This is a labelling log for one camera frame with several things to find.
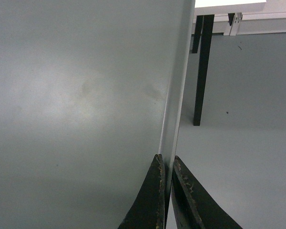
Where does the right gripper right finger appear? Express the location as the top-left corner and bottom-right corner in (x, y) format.
(172, 156), (241, 229)

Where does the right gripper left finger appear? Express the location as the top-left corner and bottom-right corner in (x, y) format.
(119, 154), (166, 229)

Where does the grey silver serving tray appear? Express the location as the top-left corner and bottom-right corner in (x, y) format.
(0, 0), (194, 229)

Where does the black table leg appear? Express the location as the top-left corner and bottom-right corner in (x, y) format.
(192, 15), (204, 53)
(193, 14), (215, 126)

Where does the black table leg far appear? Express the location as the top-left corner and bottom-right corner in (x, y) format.
(192, 15), (204, 53)

